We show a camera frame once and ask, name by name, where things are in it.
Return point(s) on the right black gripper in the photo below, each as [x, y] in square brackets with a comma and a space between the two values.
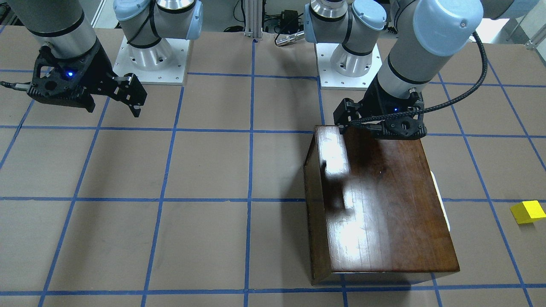
[99, 68]

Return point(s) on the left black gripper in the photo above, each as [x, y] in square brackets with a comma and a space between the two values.
[372, 103]

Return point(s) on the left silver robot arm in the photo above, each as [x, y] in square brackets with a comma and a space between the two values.
[430, 32]

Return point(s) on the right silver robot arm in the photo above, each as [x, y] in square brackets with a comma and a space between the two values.
[144, 22]

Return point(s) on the dark wooden drawer cabinet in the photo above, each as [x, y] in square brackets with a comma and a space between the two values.
[373, 211]

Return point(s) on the yellow block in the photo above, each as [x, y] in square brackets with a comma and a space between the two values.
[527, 212]

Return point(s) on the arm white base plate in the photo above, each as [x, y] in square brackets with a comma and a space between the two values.
[339, 70]
[163, 64]

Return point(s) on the aluminium frame post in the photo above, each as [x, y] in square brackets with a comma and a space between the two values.
[253, 18]

